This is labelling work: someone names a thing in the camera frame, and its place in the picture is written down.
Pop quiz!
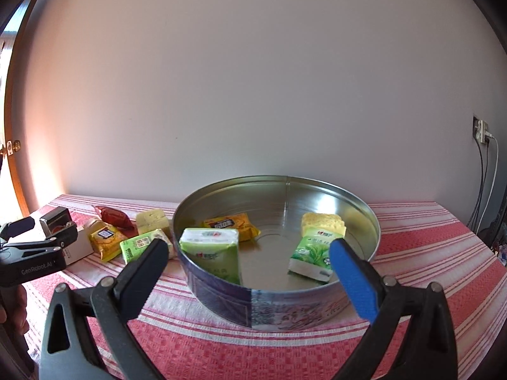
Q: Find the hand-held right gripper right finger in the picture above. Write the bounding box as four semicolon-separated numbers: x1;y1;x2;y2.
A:
329;237;474;380

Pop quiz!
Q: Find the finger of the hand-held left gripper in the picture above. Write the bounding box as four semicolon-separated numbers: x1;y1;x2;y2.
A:
40;207;74;238
0;217;35;242

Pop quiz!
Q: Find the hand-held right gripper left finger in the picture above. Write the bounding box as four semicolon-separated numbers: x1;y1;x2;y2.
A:
40;238;170;380

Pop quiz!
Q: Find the yellow sponge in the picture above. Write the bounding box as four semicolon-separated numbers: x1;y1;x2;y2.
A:
136;208;172;237
301;212;348;242

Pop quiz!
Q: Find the yellow snack packet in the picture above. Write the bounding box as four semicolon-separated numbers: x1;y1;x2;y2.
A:
203;213;262;243
88;224;128;262

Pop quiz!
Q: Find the red candy wrapper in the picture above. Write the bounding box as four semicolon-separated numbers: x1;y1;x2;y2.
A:
94;205;136;231

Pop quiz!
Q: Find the round blue cookie tin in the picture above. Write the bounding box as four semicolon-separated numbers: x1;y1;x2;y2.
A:
173;174;382;331

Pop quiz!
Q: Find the person's left hand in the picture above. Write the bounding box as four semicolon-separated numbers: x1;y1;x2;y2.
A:
11;285;29;351

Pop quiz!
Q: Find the white box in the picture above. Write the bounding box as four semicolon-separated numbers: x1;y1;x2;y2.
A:
62;222;96;267

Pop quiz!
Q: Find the green leaf-print tissue packet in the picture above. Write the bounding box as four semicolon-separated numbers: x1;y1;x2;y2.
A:
287;235;338;284

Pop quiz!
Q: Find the red striped tablecloth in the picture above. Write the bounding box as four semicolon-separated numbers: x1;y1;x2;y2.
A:
24;194;507;380

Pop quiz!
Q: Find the dark object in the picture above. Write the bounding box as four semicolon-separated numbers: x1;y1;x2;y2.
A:
489;214;507;267

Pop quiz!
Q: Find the wooden door frame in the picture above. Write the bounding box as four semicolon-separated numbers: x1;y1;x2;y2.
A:
3;0;52;214

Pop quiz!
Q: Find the black cable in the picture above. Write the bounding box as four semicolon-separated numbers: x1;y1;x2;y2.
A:
467;142;486;228

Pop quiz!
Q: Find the wall socket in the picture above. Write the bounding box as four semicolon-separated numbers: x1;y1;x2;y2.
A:
472;115;492;143

